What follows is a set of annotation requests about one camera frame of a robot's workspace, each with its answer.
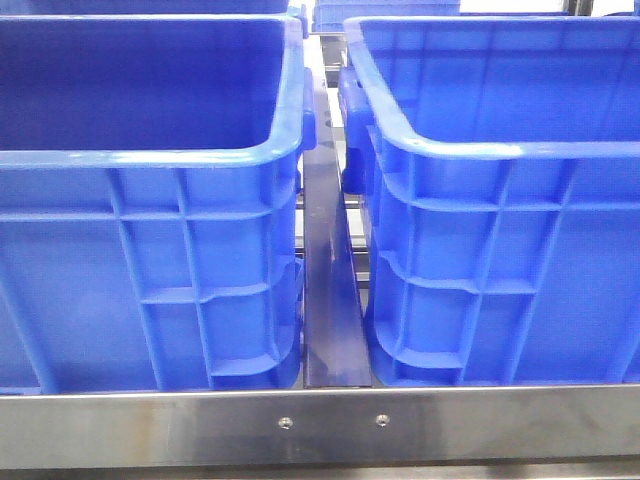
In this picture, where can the blue plastic crate left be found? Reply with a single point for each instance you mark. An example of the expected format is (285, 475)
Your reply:
(149, 174)

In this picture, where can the blue plastic crate right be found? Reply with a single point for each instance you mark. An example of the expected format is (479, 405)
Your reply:
(501, 196)

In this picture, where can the right rail screw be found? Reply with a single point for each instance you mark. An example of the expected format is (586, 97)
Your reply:
(382, 420)

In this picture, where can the blue crate rear left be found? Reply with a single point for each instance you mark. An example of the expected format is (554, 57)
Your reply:
(295, 9)

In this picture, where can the rail screw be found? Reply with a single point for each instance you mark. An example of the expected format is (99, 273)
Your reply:
(285, 423)
(382, 420)

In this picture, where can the stainless steel front rail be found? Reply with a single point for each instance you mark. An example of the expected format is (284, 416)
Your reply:
(331, 426)

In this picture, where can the left rail screw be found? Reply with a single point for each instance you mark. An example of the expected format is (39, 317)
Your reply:
(285, 423)

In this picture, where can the blue plastic crate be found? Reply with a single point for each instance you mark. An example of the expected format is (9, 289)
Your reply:
(149, 174)
(501, 196)

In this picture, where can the blue crate rear right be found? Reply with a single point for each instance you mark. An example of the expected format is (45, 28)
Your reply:
(328, 16)

